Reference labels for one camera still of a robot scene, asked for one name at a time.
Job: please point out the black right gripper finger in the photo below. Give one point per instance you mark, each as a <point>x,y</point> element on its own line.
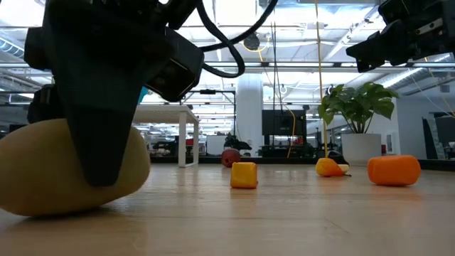
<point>387,57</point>
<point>387,39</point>

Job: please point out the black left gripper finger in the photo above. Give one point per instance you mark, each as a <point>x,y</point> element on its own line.
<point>99,124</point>
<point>44,105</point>

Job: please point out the blue bowl with grey rim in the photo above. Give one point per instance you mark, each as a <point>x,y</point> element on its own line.
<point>143,96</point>

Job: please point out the brown kiwi fruit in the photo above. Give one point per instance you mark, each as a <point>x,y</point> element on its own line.
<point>35,170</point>

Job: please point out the dark red plum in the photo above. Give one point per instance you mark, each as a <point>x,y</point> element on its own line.
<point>230,158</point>

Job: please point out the orange toy cylinder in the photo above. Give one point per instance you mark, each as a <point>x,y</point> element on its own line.
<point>394,170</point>

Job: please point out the small orange toy fruit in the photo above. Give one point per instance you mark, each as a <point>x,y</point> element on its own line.
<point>327,168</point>

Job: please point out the white perforated metal shelf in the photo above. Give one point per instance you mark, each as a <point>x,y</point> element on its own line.
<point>167,113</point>

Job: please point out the green potted plant white pot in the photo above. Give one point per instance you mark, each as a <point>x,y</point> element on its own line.
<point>359,103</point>

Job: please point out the white building column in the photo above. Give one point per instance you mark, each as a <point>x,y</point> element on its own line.
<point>249,113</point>

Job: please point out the black background robot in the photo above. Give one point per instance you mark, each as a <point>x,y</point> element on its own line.
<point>234,144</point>

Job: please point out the yellow-orange toy cube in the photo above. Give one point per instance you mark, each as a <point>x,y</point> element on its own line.
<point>244,176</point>

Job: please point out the black background gantry frame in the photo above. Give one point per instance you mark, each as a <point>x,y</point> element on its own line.
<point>208,91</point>

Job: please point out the black wall screen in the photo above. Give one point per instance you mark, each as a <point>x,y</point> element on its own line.
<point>284,122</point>

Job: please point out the black aluminium table frame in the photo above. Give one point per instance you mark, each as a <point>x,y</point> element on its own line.
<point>284,160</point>

